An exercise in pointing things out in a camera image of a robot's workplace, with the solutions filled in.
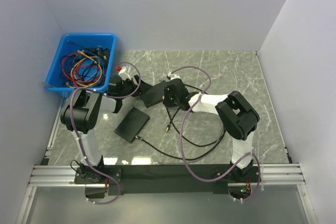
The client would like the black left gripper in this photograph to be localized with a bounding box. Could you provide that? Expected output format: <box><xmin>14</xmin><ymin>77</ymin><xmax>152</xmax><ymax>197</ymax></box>
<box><xmin>119</xmin><ymin>74</ymin><xmax>153</xmax><ymax>99</ymax></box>

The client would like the black network switch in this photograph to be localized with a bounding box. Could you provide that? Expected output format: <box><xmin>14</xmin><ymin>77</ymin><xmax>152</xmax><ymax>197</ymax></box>
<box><xmin>140</xmin><ymin>81</ymin><xmax>167</xmax><ymax>108</ymax></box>
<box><xmin>114</xmin><ymin>107</ymin><xmax>150</xmax><ymax>143</ymax></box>

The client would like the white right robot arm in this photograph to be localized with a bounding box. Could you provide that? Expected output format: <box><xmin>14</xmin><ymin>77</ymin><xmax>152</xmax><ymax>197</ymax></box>
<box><xmin>163</xmin><ymin>78</ymin><xmax>260</xmax><ymax>182</ymax></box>

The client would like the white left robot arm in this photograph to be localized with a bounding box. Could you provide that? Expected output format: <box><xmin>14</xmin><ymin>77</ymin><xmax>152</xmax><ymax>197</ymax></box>
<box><xmin>60</xmin><ymin>74</ymin><xmax>154</xmax><ymax>183</ymax></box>

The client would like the blue plastic bin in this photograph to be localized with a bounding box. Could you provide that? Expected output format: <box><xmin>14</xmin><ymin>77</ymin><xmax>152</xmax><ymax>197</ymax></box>
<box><xmin>44</xmin><ymin>33</ymin><xmax>117</xmax><ymax>98</ymax></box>

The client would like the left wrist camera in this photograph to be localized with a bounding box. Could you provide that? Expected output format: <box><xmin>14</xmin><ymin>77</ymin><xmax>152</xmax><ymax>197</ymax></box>
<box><xmin>116</xmin><ymin>66</ymin><xmax>132</xmax><ymax>81</ymax></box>

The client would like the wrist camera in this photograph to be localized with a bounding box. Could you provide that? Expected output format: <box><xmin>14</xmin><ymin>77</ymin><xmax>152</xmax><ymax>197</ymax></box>
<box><xmin>116</xmin><ymin>66</ymin><xmax>132</xmax><ymax>81</ymax></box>
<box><xmin>167</xmin><ymin>72</ymin><xmax>181</xmax><ymax>81</ymax></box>

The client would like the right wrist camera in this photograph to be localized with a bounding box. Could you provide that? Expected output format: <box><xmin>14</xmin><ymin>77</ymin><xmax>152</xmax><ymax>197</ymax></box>
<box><xmin>167</xmin><ymin>72</ymin><xmax>181</xmax><ymax>81</ymax></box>

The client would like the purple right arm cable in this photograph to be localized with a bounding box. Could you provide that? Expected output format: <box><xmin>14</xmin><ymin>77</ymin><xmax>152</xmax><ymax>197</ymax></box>
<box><xmin>169</xmin><ymin>66</ymin><xmax>262</xmax><ymax>202</ymax></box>

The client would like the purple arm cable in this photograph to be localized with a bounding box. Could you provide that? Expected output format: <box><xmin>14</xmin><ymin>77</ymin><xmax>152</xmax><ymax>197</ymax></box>
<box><xmin>169</xmin><ymin>66</ymin><xmax>262</xmax><ymax>202</ymax></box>
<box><xmin>70</xmin><ymin>62</ymin><xmax>142</xmax><ymax>206</ymax></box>

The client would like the red ethernet cable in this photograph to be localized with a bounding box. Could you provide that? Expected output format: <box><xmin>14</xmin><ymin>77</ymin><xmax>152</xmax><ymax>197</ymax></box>
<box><xmin>61</xmin><ymin>53</ymin><xmax>106</xmax><ymax>87</ymax></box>

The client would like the black cable in bin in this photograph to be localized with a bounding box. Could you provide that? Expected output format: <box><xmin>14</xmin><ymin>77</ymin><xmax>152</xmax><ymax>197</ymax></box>
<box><xmin>60</xmin><ymin>44</ymin><xmax>111</xmax><ymax>86</ymax></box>

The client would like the yellow ethernet cable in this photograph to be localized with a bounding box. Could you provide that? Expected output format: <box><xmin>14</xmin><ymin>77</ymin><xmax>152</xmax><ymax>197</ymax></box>
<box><xmin>65</xmin><ymin>49</ymin><xmax>106</xmax><ymax>87</ymax></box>

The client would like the blue ethernet cable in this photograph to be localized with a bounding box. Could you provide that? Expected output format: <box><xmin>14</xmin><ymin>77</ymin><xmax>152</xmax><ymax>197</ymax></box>
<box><xmin>62</xmin><ymin>47</ymin><xmax>110</xmax><ymax>86</ymax></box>

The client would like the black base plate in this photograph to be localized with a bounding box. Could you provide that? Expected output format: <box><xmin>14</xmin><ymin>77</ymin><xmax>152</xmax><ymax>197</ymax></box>
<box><xmin>74</xmin><ymin>164</ymin><xmax>255</xmax><ymax>198</ymax></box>

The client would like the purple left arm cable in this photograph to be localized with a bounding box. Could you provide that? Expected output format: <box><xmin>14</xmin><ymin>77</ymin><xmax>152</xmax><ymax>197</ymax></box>
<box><xmin>70</xmin><ymin>62</ymin><xmax>142</xmax><ymax>206</ymax></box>

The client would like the aluminium rail frame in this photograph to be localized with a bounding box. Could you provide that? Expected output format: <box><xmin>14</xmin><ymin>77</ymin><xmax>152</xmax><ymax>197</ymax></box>
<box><xmin>22</xmin><ymin>102</ymin><xmax>307</xmax><ymax>223</ymax></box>

